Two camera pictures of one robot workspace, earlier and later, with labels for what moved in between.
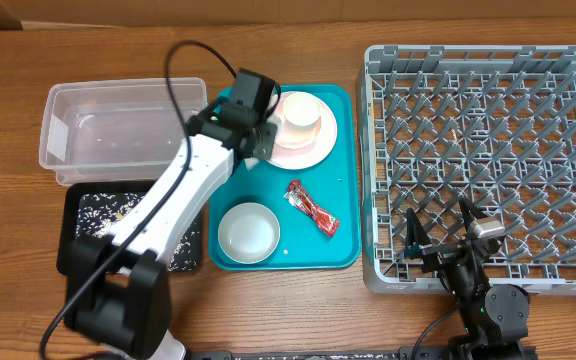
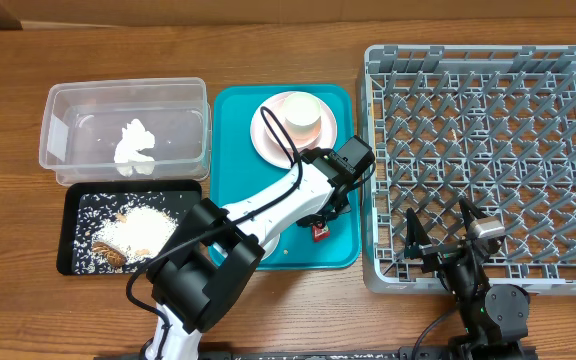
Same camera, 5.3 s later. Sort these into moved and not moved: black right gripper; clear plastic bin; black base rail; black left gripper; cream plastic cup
Moved: black left gripper
Not moved: cream plastic cup; clear plastic bin; black base rail; black right gripper
